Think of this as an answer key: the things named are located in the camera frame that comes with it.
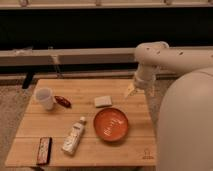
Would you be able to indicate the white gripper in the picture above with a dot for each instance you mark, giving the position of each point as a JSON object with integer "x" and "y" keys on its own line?
{"x": 144, "y": 77}

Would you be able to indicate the white sponge block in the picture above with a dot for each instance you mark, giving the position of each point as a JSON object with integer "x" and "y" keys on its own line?
{"x": 102, "y": 101}

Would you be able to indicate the white plastic cup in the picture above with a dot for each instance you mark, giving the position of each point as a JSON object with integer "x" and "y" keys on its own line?
{"x": 44, "y": 97}

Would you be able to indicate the grey bench rail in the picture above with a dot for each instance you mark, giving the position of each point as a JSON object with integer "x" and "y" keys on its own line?
{"x": 66, "y": 56}

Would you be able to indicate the orange round bowl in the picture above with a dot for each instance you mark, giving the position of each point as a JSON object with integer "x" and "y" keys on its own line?
{"x": 111, "y": 124}

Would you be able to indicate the white plastic bottle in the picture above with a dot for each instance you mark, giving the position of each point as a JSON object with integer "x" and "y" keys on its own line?
{"x": 72, "y": 140}

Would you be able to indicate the dark rectangular snack bar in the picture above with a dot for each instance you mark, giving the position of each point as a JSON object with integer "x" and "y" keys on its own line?
{"x": 44, "y": 151}

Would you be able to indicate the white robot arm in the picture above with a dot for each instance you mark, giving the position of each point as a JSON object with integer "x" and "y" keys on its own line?
{"x": 185, "y": 124}

